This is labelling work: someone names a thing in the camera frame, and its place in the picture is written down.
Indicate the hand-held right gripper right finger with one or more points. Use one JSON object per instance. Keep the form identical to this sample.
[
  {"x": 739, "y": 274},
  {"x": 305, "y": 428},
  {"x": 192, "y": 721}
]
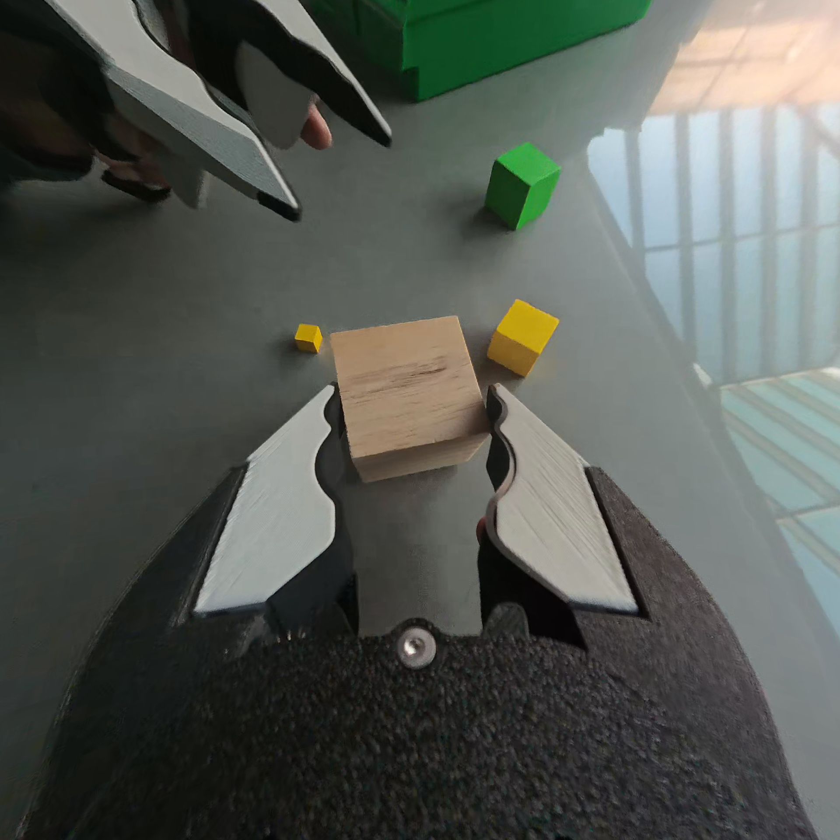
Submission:
[{"x": 558, "y": 525}]

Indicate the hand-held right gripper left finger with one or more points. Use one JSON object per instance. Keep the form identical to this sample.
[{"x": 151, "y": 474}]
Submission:
[{"x": 275, "y": 525}]

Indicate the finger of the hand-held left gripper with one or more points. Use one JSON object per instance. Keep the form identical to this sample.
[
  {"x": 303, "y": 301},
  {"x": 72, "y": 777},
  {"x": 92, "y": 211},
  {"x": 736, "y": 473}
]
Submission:
[
  {"x": 315, "y": 46},
  {"x": 170, "y": 98}
]

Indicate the green plastic bin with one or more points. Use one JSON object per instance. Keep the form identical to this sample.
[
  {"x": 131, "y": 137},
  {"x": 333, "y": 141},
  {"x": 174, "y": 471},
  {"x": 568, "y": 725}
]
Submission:
[{"x": 492, "y": 39}]

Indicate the large plain wooden cube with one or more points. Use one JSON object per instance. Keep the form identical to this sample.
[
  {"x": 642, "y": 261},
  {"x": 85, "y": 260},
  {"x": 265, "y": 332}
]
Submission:
[{"x": 407, "y": 394}]

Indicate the tiny yellow wooden cube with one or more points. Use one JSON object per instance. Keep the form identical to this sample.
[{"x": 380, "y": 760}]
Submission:
[{"x": 308, "y": 338}]

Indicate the green wooden cube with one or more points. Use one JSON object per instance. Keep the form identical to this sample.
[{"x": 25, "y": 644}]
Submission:
[{"x": 522, "y": 187}]

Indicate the person's left hand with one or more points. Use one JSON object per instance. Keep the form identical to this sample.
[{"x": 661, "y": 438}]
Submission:
[{"x": 318, "y": 131}]

